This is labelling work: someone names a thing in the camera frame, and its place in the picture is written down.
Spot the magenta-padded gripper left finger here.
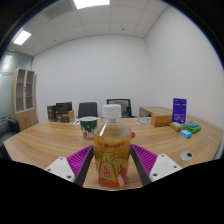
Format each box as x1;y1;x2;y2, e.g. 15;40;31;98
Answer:
44;144;95;187

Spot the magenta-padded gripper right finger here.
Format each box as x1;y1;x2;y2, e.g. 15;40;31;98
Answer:
129;143;184;186

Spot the yellow tea drink bottle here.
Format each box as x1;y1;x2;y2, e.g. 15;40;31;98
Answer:
92;103;133;190

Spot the small light blue box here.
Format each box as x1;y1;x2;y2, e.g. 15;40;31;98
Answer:
179;129;193;140

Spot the small tan box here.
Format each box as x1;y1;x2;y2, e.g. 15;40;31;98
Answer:
168;121;185;132

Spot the green and red mug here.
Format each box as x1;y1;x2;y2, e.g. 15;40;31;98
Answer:
79;115;99;140

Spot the round white disc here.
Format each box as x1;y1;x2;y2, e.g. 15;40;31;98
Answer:
135;116;153;125

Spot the green flat box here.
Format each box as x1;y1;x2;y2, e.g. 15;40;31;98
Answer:
181;120;202;135

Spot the brown cardboard box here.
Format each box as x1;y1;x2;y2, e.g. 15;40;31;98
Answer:
60;109;76;124

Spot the small dark box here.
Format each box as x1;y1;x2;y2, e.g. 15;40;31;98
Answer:
46;105;57;122

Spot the purple upright box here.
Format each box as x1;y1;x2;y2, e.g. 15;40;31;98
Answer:
171;97;188;124

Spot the large dark box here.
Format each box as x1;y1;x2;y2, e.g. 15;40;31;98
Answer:
54;101;73;123

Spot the dark padded office chair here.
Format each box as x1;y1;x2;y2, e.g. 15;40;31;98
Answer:
77;101;99;119

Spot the dark sofa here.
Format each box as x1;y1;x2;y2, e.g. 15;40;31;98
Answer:
0;118;21;159

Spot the black mesh office chair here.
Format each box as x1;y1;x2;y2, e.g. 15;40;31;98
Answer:
106;98;135;119

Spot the wooden glass-door shelf cabinet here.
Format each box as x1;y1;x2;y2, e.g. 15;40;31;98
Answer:
10;67;39;132

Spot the small square ceiling light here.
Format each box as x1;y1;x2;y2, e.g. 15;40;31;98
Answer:
12;29;33;46

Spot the ceiling air vent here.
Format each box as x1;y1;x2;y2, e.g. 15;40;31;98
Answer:
43;0;74;20

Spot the large square ceiling light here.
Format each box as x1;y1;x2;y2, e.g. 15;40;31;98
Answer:
72;0;111;10

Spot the round silver cable grommet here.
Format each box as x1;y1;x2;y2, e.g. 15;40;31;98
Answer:
179;150;195;162

